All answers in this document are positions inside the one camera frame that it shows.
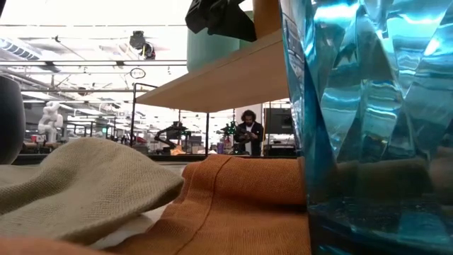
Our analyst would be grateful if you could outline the mint green mug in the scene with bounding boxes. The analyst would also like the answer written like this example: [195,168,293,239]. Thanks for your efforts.
[186,27,242,73]

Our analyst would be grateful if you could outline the orange knitted cloth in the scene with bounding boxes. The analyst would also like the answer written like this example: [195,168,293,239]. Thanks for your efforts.
[0,154,312,255]

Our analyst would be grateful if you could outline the blue faceted glass cup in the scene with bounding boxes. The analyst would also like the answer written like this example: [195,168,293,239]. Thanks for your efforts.
[279,0,453,255]

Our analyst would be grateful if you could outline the orange plastic cup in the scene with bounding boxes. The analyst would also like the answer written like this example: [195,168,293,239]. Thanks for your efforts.
[252,0,282,39]

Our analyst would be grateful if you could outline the black overhead camera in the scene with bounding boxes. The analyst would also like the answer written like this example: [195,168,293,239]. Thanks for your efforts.
[128,30,157,61]

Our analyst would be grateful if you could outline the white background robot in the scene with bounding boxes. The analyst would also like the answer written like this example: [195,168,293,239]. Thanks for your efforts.
[37,101,64,143]

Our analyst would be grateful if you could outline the person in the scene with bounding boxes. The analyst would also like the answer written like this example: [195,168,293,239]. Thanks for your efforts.
[234,109,265,157]

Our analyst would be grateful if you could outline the overhead rig bar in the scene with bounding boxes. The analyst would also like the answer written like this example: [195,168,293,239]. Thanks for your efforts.
[0,59,188,67]

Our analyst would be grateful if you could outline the dark background monitor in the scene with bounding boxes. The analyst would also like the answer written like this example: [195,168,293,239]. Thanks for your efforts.
[264,107,294,135]

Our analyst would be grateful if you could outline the black cable loop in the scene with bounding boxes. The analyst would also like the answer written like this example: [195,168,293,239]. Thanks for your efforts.
[129,67,147,80]

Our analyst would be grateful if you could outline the beige knitted cloth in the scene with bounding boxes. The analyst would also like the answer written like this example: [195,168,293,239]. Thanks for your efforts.
[0,137,185,245]

